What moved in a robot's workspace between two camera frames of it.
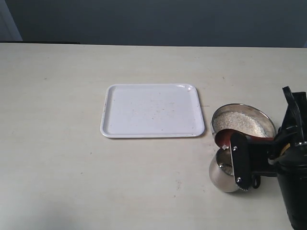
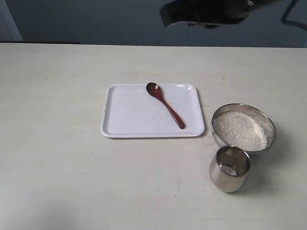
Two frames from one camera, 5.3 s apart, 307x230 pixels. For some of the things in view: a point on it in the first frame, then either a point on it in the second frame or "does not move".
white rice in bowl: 238,121 does not move
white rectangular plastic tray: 152,110 does not move
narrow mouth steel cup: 221,171 does not move
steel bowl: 242,117 does not move
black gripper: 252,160 -> 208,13
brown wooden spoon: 223,138 -> 156,90
